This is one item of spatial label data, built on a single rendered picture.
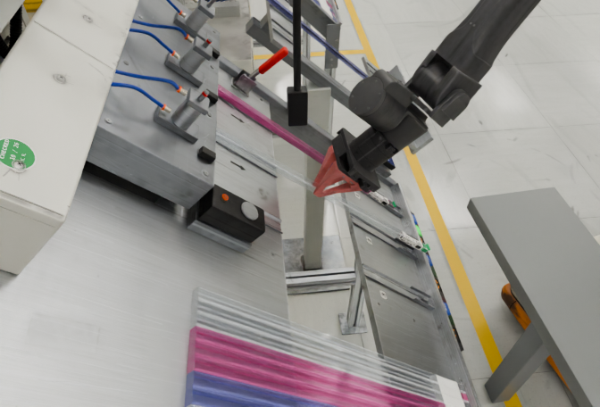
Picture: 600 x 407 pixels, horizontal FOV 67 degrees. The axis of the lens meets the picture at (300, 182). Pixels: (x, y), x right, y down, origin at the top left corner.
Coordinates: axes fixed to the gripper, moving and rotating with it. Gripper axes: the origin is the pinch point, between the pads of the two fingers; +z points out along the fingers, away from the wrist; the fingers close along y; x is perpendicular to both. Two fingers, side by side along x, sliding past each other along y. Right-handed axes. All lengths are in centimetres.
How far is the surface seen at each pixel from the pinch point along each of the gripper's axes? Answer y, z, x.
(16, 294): 31.4, 3.2, -36.7
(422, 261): 2.7, -0.7, 28.9
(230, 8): -130, 30, 8
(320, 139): -19.0, 1.3, 6.2
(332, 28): -92, -1, 26
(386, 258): 5.4, 1.2, 18.1
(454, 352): 20.9, -0.3, 28.9
